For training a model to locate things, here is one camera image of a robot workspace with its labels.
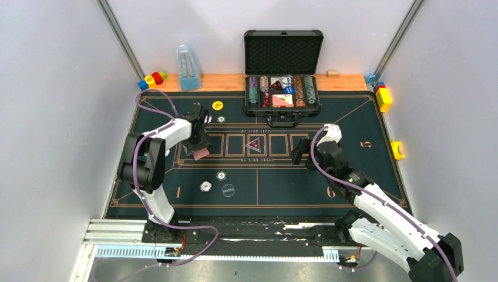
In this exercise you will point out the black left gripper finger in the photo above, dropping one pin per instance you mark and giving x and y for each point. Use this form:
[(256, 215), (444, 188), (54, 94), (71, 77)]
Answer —
[(205, 143), (188, 148)]

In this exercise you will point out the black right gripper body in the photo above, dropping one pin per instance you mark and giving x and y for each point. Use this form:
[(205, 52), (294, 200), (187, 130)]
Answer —
[(323, 169)]

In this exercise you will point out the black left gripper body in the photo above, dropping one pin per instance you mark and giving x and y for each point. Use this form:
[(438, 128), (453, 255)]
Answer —
[(198, 142)]

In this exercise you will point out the yellow big blind button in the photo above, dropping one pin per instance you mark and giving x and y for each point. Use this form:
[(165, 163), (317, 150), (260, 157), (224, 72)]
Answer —
[(217, 105)]

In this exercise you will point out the white-blue poker chip stack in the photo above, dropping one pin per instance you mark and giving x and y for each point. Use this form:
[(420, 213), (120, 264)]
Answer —
[(205, 186)]

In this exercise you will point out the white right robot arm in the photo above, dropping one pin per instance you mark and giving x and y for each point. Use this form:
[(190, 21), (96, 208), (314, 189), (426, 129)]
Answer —
[(385, 227)]

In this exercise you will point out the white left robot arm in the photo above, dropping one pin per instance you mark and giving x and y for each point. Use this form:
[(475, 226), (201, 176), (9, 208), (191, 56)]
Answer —
[(143, 161)]

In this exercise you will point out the orange chip row in case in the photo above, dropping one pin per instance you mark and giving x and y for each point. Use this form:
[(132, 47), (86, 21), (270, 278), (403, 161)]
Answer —
[(299, 95)]

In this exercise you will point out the red triangular all-in marker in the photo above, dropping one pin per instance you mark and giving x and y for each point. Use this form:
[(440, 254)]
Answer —
[(254, 144)]

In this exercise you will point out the green poker table mat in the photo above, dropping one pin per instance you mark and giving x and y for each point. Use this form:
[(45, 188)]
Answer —
[(267, 183)]

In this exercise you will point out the clear dealer button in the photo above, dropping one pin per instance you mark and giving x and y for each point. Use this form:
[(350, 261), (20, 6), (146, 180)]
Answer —
[(228, 190)]

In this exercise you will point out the playing card deck in case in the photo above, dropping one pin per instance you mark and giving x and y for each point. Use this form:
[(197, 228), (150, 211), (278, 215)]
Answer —
[(282, 101)]

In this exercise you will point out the green toy block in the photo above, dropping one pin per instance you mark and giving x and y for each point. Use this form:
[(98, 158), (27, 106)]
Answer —
[(163, 75)]

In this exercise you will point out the red toy cylinder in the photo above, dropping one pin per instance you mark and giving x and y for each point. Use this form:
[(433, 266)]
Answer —
[(158, 79)]

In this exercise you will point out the blue button in case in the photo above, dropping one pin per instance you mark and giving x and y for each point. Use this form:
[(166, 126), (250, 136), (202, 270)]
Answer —
[(289, 90)]

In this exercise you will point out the yellow toy cylinder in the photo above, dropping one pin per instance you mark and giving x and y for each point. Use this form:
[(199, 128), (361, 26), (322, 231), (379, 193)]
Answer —
[(150, 81)]

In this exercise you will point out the purple-green chip row in case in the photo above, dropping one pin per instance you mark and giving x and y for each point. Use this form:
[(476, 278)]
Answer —
[(253, 90)]

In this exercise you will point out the blue toy cube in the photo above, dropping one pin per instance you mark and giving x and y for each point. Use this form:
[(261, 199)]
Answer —
[(143, 85)]

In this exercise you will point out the yellow curved toy piece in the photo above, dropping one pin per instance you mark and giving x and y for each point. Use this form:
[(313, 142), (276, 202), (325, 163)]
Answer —
[(396, 150)]

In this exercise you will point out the pink-white chip row in case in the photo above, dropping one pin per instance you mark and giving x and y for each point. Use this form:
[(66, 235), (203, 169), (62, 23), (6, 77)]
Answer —
[(264, 84)]

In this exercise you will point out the yellow toy block right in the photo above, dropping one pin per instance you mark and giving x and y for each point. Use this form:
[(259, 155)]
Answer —
[(383, 97)]

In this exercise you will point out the small wooden block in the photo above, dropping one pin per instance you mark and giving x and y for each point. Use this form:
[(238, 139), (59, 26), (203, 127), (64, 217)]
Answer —
[(333, 73)]

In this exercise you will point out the black poker chip case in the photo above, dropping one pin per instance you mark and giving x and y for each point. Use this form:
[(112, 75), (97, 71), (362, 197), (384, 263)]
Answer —
[(281, 55)]

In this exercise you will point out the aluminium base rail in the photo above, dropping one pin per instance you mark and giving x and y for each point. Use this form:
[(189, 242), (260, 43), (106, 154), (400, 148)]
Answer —
[(282, 239)]

